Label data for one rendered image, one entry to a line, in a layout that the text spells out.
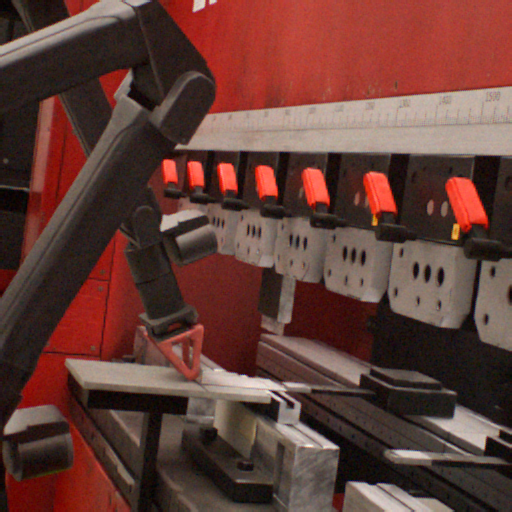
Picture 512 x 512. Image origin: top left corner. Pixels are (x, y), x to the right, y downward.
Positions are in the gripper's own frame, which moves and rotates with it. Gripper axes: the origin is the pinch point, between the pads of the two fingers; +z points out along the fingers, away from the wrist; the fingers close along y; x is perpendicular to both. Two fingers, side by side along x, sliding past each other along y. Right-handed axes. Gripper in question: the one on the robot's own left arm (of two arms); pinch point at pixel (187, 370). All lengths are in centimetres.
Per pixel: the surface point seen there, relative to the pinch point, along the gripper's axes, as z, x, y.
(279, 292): -6.6, -15.5, -4.2
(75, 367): -6.1, 14.6, 1.9
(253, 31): -42, -31, 17
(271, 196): -21.3, -16.4, -12.8
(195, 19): -46, -34, 58
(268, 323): -1.4, -14.0, 1.6
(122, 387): -3.7, 10.5, -8.8
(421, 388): 14.8, -31.1, -5.5
